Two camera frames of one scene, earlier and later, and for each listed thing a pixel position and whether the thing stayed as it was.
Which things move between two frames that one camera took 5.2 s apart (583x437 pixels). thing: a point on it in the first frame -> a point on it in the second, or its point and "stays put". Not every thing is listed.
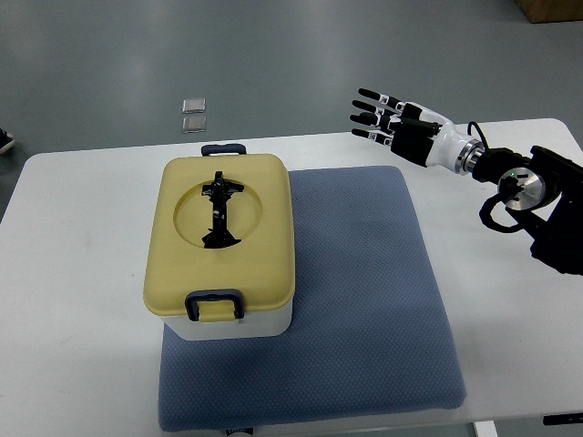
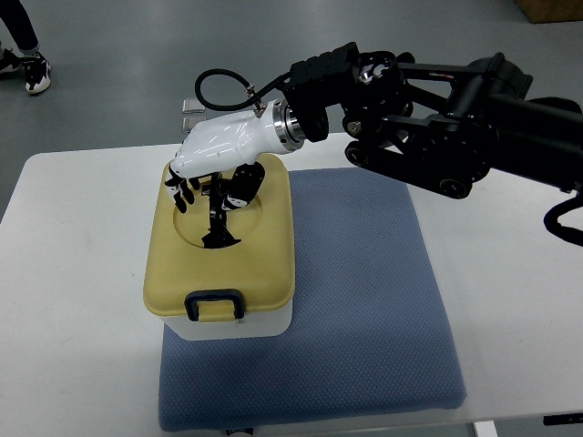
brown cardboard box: (549, 11) stays put
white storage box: (252, 325) stays put
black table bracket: (563, 419) stays put
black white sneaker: (6, 141) -> (37, 69)
